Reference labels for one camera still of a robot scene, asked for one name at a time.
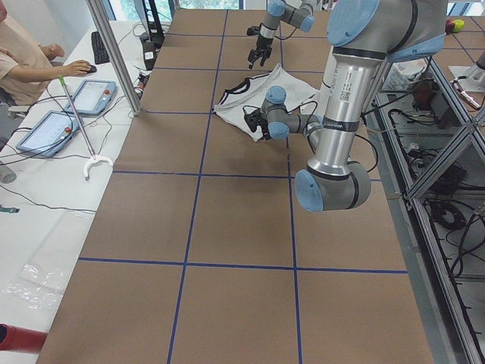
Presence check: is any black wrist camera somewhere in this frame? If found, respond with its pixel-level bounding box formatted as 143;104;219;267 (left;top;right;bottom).
246;26;260;36
244;108;261;133

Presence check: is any white camera stand column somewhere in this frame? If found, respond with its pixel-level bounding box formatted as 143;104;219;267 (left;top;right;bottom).
299;0;357;135

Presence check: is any person right hand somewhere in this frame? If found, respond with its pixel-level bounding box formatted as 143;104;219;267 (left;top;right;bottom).
62;60;92;76

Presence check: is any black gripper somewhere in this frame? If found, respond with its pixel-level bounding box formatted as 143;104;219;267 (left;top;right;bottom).
248;36;273;68
259;122;271;140

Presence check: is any far blue teach pendant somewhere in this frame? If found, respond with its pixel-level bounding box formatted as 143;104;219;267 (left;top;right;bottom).
70;80;117;116

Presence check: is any black keyboard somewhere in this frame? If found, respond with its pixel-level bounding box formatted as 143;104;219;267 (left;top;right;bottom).
91;31;110;64

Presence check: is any aluminium frame post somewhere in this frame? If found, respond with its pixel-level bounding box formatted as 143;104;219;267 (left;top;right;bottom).
86;0;141;116

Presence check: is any white reacher grabber stick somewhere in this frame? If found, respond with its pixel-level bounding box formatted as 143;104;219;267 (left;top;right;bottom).
57;75;114;181

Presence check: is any blue teach pendant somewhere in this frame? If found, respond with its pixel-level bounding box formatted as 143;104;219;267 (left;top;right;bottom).
16;111;79;157
70;80;117;116

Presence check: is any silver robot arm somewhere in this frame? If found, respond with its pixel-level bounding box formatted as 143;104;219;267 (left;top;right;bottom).
260;1;447;212
246;0;318;69

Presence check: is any grey t-shirt with cartoon print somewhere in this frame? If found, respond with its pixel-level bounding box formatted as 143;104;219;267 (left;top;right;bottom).
212;63;319;143

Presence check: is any red cylinder object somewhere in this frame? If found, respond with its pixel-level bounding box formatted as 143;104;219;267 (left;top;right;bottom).
1;324;48;354

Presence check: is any near blue teach pendant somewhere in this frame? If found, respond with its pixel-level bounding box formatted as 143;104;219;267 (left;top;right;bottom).
16;111;79;157

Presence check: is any seated person beige shirt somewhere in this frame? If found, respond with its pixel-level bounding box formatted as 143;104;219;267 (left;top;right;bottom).
1;4;64;105

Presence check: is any black computer mouse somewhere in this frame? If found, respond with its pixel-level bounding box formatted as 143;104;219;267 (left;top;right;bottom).
87;65;97;74

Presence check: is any clear plastic bag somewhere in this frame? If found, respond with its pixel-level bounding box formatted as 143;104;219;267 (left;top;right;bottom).
2;262;67;310

